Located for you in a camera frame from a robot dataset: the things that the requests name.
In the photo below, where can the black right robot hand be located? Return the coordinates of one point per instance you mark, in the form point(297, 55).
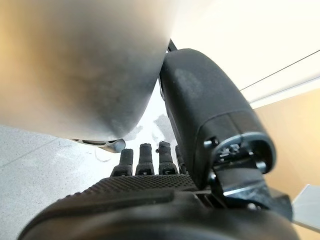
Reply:
point(200, 100)

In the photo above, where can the silver right robot leg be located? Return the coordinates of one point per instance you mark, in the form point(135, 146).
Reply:
point(87, 75)

